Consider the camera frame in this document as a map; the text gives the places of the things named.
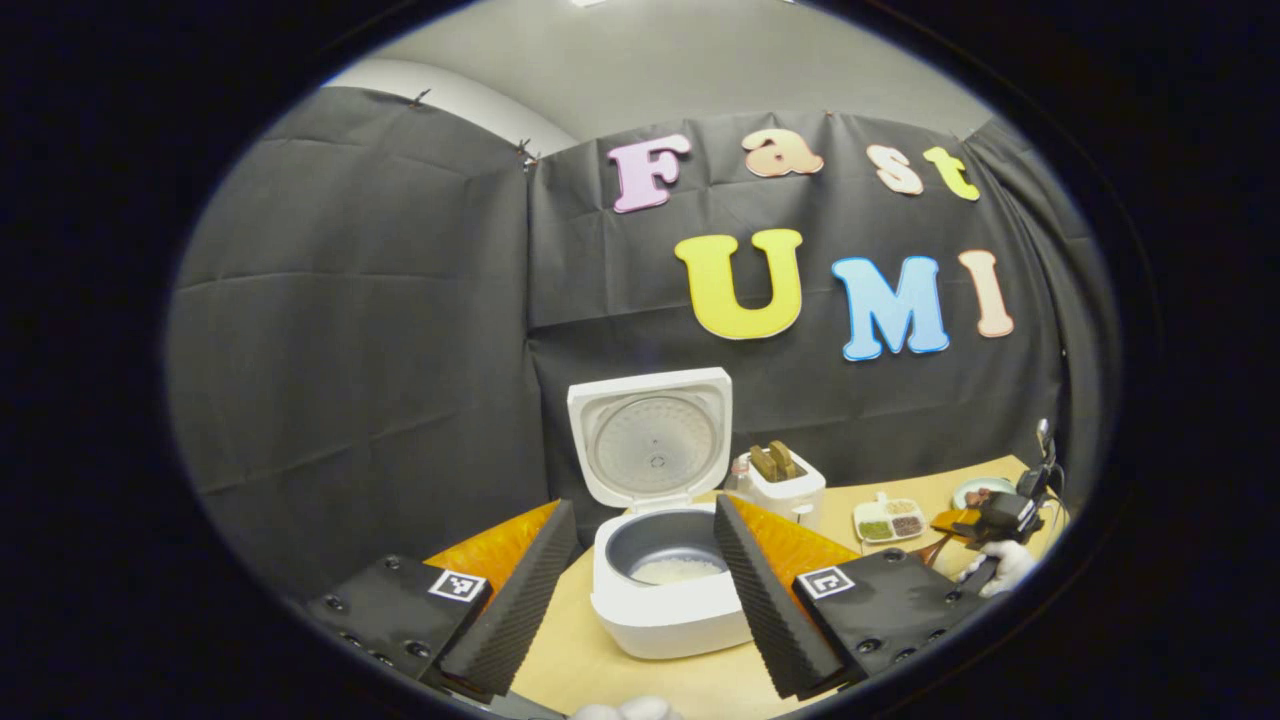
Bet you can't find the white divided grain dish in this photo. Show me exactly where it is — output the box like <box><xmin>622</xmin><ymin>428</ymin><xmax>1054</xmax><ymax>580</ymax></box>
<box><xmin>852</xmin><ymin>491</ymin><xmax>926</xmax><ymax>544</ymax></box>

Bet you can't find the white rice cooker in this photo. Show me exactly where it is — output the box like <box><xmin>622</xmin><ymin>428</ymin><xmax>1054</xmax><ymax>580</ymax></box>
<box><xmin>567</xmin><ymin>367</ymin><xmax>756</xmax><ymax>661</ymax></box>

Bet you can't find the pale green plate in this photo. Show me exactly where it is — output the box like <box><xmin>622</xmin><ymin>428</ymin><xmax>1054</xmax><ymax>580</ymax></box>
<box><xmin>950</xmin><ymin>476</ymin><xmax>1016</xmax><ymax>509</ymax></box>

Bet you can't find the white toaster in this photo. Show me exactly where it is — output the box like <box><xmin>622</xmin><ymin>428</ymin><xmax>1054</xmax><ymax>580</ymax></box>
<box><xmin>745</xmin><ymin>441</ymin><xmax>827</xmax><ymax>529</ymax></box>

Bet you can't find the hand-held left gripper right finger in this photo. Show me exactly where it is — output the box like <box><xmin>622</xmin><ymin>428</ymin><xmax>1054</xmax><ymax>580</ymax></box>
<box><xmin>712</xmin><ymin>493</ymin><xmax>991</xmax><ymax>701</ymax></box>

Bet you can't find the white rice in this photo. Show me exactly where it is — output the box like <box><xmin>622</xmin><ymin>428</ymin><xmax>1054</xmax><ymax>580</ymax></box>
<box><xmin>630</xmin><ymin>557</ymin><xmax>723</xmax><ymax>586</ymax></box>

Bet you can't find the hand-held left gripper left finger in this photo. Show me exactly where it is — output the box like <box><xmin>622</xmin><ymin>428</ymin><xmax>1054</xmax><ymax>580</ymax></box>
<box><xmin>300</xmin><ymin>498</ymin><xmax>581</xmax><ymax>701</ymax></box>

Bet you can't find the brown wooden spoon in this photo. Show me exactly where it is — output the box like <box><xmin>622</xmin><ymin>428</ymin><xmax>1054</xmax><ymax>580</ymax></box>
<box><xmin>908</xmin><ymin>530</ymin><xmax>966</xmax><ymax>571</ymax></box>

